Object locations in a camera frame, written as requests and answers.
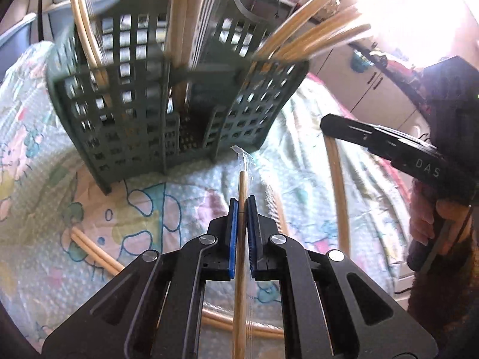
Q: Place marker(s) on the white kitchen cabinets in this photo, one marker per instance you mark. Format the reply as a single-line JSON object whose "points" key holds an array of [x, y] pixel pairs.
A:
{"points": [[374, 89]]}

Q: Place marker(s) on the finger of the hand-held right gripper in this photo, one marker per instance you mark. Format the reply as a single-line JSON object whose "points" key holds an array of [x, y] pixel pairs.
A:
{"points": [[355, 132]]}

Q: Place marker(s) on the blue hanging pouch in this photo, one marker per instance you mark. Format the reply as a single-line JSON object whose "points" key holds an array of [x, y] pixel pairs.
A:
{"points": [[360, 61]]}

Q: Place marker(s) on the printed cartoon tablecloth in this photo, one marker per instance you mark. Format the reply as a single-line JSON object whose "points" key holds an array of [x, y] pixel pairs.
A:
{"points": [[56, 157]]}

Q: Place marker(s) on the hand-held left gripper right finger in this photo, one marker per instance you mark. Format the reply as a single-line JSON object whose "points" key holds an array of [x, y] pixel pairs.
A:
{"points": [[251, 239]]}

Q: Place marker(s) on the person's right hand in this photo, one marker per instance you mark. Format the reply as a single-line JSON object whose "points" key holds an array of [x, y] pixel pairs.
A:
{"points": [[421, 217]]}

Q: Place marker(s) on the green plastic utensil basket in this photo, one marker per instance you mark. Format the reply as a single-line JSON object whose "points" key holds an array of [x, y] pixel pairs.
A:
{"points": [[127, 119]]}

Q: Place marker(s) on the person's right forearm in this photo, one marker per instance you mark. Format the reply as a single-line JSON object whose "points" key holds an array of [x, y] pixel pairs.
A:
{"points": [[441, 299]]}

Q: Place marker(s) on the blue plastic storage drawer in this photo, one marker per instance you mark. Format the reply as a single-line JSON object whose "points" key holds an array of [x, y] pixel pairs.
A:
{"points": [[18, 31]]}

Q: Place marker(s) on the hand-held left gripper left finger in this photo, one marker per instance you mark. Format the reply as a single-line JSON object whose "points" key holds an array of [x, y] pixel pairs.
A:
{"points": [[232, 239]]}

